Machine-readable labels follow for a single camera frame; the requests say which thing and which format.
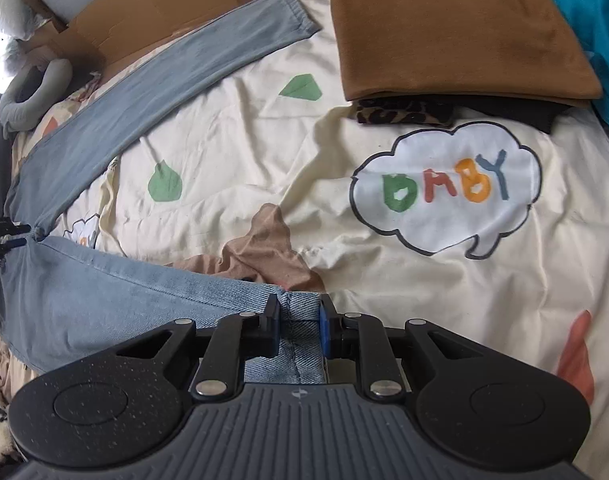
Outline folded brown garment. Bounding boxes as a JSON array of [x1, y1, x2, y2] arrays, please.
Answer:
[[318, 0, 605, 108]]

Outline printed cream bed sheet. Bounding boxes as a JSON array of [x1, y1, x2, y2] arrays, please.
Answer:
[[0, 0, 609, 476]]

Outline folded black garment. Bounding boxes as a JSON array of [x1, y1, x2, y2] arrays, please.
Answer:
[[449, 94, 575, 135]]

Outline brown cardboard sheet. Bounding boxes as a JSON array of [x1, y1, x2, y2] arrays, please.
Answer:
[[22, 0, 330, 83]]

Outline grey neck pillow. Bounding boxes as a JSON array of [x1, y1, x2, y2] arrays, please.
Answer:
[[0, 57, 75, 138]]

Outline light blue denim pants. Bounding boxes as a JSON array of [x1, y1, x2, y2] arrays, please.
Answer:
[[0, 0, 330, 386]]

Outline teal printed garment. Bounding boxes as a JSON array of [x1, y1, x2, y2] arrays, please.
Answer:
[[537, 0, 609, 136]]

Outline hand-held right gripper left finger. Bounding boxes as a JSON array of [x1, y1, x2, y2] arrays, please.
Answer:
[[115, 294, 281, 403]]

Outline leopard print garment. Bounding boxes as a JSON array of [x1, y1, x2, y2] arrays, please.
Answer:
[[354, 97, 455, 128]]

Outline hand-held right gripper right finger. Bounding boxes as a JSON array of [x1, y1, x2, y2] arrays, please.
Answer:
[[318, 294, 491, 402]]

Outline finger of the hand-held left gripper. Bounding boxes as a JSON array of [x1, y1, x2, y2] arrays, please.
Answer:
[[0, 238, 26, 262], [0, 217, 31, 240]]

